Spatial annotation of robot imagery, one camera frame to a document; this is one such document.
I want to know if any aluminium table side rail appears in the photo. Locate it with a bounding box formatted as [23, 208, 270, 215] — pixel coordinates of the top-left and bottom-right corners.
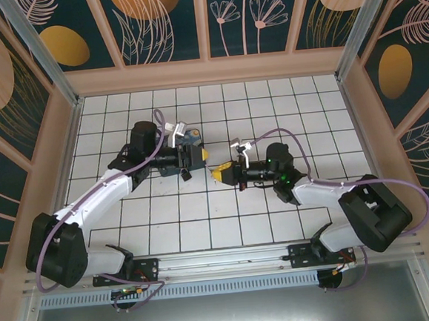
[27, 98, 97, 266]
[336, 74, 402, 236]

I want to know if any grey metal panel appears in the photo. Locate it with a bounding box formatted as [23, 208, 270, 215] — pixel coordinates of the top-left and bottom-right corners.
[23, 258, 429, 321]

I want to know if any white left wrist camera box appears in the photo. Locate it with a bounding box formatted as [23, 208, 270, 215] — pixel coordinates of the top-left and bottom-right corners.
[165, 121, 190, 148]

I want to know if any grey slotted cable duct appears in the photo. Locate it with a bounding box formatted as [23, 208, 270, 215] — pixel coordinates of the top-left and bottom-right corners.
[37, 271, 320, 309]

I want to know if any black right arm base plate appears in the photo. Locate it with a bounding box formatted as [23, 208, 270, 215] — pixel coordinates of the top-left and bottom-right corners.
[287, 239, 357, 271]

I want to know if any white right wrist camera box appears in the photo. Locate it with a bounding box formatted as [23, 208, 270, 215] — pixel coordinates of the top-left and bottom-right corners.
[229, 135, 255, 168]

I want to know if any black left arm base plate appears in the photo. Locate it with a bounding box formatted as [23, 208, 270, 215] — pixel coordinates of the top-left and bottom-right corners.
[91, 257, 162, 288]

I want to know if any blue starry night box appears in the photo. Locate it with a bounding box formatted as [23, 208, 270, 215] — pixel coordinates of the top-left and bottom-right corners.
[156, 127, 206, 179]

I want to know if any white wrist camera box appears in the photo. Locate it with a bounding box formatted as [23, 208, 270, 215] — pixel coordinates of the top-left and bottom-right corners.
[229, 135, 255, 168]
[165, 121, 190, 148]

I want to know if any aluminium frame post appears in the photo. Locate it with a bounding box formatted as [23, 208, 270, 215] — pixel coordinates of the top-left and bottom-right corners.
[330, 0, 413, 81]
[0, 0, 84, 113]

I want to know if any aluminium mounting rail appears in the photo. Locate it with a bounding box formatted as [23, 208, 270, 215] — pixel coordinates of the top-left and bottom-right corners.
[19, 228, 429, 295]

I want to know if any small metal key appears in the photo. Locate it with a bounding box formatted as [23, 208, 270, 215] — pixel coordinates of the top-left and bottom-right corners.
[204, 163, 218, 186]

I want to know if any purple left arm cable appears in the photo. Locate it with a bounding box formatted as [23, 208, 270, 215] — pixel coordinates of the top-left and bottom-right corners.
[22, 108, 182, 320]

